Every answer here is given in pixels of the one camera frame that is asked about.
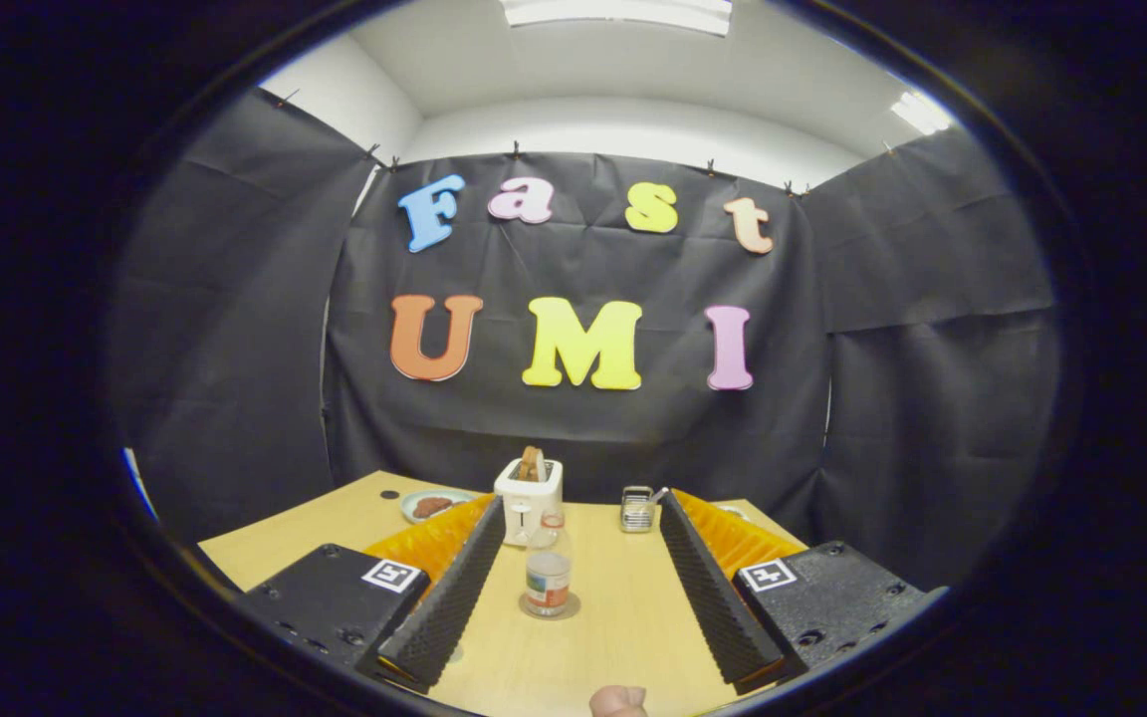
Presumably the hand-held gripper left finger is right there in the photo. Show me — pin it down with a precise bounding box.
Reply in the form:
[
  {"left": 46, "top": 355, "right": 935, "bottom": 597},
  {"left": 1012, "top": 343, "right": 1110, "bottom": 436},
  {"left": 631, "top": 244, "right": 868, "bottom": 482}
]
[{"left": 240, "top": 493, "right": 507, "bottom": 695}]

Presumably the round brown coaster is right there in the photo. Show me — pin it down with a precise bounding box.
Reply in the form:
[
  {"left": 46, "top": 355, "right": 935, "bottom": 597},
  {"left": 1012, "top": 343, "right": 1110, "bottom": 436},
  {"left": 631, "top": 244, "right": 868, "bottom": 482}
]
[{"left": 519, "top": 591, "right": 581, "bottom": 621}]

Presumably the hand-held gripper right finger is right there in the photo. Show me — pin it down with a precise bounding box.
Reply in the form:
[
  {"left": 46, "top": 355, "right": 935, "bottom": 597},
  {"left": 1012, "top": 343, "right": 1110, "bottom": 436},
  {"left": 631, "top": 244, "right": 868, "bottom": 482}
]
[{"left": 658, "top": 488, "right": 948, "bottom": 695}]

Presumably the black backdrop cloth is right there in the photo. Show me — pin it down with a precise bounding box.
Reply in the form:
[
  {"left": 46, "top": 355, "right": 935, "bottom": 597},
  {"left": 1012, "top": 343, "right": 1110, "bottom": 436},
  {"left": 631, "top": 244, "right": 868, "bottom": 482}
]
[{"left": 106, "top": 88, "right": 1062, "bottom": 594}]

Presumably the clear plastic juice bottle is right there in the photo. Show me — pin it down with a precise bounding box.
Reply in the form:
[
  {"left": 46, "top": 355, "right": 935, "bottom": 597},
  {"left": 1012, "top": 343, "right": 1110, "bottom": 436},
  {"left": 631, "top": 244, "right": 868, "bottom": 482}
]
[{"left": 524, "top": 511, "right": 574, "bottom": 616}]

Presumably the pale green plate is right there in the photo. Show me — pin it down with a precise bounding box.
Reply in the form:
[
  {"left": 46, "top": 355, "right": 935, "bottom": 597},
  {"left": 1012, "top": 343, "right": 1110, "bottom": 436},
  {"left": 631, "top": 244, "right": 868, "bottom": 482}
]
[{"left": 400, "top": 489, "right": 480, "bottom": 524}]

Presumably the wooden table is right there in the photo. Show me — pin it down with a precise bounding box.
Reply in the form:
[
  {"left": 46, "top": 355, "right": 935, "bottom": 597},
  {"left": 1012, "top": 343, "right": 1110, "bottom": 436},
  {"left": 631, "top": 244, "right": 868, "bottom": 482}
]
[{"left": 197, "top": 470, "right": 813, "bottom": 716}]

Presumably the long ceiling light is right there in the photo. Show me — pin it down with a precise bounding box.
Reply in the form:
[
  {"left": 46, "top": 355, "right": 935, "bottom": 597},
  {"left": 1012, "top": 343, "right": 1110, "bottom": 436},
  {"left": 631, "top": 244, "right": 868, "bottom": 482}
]
[{"left": 499, "top": 0, "right": 734, "bottom": 38}]

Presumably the small ceiling light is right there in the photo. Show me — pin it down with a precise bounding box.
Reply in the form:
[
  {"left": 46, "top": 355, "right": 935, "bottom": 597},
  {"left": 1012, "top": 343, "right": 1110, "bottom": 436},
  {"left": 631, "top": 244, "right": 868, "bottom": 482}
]
[{"left": 890, "top": 92, "right": 953, "bottom": 135}]

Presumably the white toaster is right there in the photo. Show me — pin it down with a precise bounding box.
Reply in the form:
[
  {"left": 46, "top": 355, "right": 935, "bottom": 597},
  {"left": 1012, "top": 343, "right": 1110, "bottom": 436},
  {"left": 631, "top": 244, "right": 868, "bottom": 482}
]
[{"left": 494, "top": 457, "right": 565, "bottom": 547}]

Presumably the small metal wire basket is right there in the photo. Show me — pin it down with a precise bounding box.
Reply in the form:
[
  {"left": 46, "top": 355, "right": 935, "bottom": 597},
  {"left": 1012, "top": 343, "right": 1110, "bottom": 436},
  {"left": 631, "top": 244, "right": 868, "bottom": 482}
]
[{"left": 620, "top": 485, "right": 669, "bottom": 534}]

